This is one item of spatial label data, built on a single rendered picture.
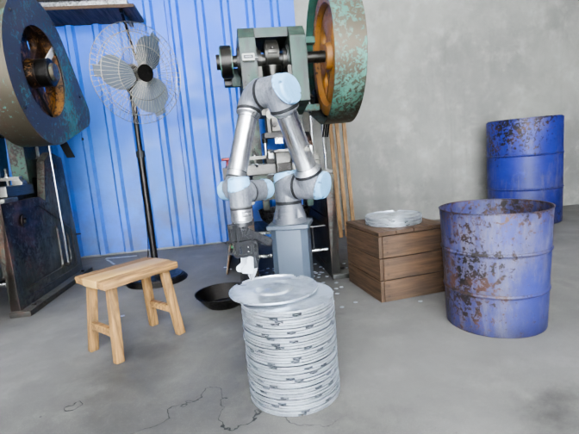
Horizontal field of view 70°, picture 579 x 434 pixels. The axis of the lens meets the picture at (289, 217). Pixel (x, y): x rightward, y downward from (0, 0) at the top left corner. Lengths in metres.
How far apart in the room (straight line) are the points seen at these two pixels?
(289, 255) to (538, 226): 0.96
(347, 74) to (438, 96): 2.00
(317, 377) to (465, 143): 3.43
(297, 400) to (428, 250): 1.14
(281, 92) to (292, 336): 0.85
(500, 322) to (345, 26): 1.60
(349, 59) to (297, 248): 1.09
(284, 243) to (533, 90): 3.51
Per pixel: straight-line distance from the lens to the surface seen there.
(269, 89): 1.59
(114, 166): 3.86
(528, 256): 1.73
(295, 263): 1.83
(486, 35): 4.61
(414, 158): 4.16
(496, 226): 1.67
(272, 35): 2.69
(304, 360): 1.26
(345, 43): 2.38
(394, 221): 2.13
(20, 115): 2.58
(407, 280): 2.14
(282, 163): 2.47
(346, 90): 2.43
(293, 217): 1.80
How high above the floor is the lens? 0.76
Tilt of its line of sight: 9 degrees down
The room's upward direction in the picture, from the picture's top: 5 degrees counter-clockwise
